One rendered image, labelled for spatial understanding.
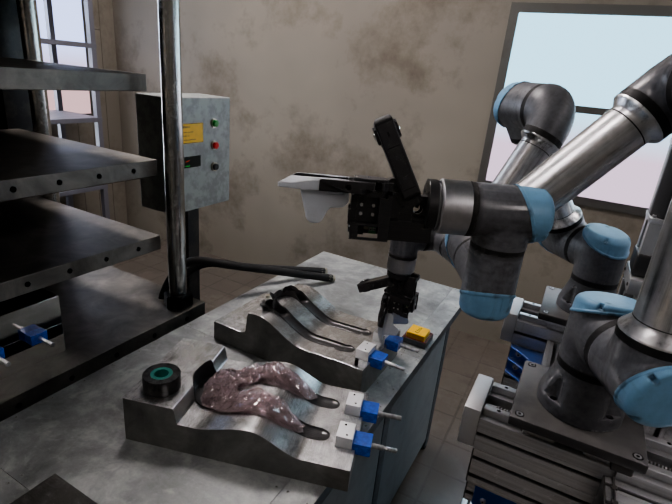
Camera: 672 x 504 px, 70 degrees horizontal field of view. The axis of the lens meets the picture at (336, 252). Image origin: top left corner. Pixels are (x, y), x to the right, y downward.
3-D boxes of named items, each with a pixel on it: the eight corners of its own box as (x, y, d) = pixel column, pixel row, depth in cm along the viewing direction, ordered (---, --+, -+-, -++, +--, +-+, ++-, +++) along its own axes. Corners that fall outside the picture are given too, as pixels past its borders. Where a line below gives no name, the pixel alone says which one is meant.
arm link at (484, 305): (495, 293, 78) (509, 229, 74) (517, 328, 68) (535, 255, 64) (447, 289, 78) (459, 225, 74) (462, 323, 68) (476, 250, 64)
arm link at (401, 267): (383, 256, 126) (395, 248, 133) (381, 272, 128) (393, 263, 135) (410, 263, 123) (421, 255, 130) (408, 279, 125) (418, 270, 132)
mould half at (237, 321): (396, 355, 147) (402, 316, 142) (359, 399, 125) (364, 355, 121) (265, 307, 169) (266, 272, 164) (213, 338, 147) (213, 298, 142)
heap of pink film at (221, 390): (320, 390, 118) (322, 363, 115) (300, 440, 102) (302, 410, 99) (221, 370, 122) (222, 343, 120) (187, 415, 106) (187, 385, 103)
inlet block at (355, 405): (400, 420, 115) (403, 402, 113) (398, 434, 110) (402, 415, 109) (347, 409, 117) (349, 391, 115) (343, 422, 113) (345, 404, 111)
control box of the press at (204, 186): (232, 417, 231) (236, 98, 179) (185, 455, 206) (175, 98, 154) (198, 400, 240) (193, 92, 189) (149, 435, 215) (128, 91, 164)
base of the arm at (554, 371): (620, 398, 95) (636, 355, 92) (624, 444, 83) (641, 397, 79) (540, 372, 102) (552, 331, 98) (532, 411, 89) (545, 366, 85)
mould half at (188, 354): (366, 411, 121) (371, 374, 118) (347, 492, 98) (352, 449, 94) (184, 372, 130) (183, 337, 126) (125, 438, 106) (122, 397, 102)
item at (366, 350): (406, 373, 127) (409, 356, 126) (399, 383, 123) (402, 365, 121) (362, 357, 133) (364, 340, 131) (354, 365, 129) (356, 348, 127)
